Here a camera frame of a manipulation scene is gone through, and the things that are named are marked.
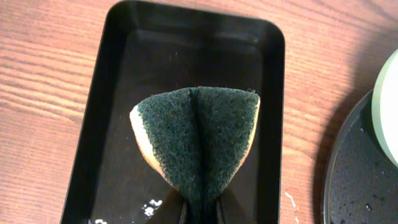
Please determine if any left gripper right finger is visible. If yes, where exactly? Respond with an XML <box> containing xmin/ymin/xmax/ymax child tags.
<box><xmin>216</xmin><ymin>188</ymin><xmax>256</xmax><ymax>224</ymax></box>

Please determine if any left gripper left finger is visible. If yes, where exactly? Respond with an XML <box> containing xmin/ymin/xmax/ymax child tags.
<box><xmin>146</xmin><ymin>189</ymin><xmax>188</xmax><ymax>224</ymax></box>

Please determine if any green yellow sponge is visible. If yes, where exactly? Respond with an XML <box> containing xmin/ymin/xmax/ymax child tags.
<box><xmin>129</xmin><ymin>86</ymin><xmax>261</xmax><ymax>212</ymax></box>

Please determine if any black round tray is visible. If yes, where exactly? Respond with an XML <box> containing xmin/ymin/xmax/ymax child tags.
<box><xmin>321</xmin><ymin>92</ymin><xmax>397</xmax><ymax>224</ymax></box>

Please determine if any black rectangular tray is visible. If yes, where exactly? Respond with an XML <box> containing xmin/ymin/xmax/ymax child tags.
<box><xmin>61</xmin><ymin>1</ymin><xmax>285</xmax><ymax>223</ymax></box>

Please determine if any light blue plate top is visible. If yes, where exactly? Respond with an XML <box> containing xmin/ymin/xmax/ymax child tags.
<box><xmin>371</xmin><ymin>50</ymin><xmax>397</xmax><ymax>167</ymax></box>

